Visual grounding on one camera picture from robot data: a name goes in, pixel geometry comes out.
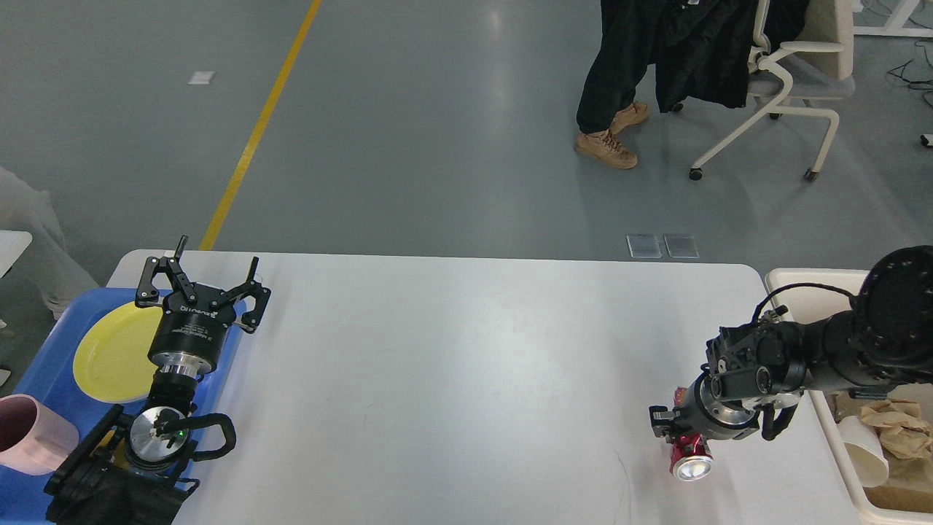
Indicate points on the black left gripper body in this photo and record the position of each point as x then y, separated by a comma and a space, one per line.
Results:
191, 336

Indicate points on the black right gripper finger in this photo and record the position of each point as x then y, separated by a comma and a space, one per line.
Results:
668, 423
774, 422

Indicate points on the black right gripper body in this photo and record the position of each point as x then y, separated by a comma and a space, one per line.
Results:
700, 412

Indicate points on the red snack wrapper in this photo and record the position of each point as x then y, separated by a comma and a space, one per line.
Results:
690, 458

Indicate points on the yellow plastic plate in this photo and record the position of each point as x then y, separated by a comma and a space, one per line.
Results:
111, 364

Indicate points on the white paper cup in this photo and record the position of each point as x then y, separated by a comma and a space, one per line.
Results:
865, 451

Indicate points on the small brown paper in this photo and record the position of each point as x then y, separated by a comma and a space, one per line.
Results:
900, 428

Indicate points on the pink mug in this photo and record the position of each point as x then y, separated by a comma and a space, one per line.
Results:
34, 439

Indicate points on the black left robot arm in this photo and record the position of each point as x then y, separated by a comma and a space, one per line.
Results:
130, 468

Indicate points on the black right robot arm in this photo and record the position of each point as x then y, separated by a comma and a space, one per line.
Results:
755, 373

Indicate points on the blue plastic tray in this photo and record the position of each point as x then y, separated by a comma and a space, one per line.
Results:
50, 380

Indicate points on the white side table left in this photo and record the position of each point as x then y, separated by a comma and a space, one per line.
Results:
13, 244

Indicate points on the person in white trousers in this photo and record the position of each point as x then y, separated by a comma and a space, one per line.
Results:
46, 261

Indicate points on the floor outlet plates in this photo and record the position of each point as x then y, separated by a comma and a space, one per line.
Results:
654, 247

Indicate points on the person in black trousers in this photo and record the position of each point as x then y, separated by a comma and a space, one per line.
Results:
607, 106

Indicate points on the black jacket on chair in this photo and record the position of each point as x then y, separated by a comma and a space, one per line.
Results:
702, 52

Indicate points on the white office chair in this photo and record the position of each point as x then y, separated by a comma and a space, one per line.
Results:
788, 79

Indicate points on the white desk leg background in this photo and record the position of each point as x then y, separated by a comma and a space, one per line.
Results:
899, 19

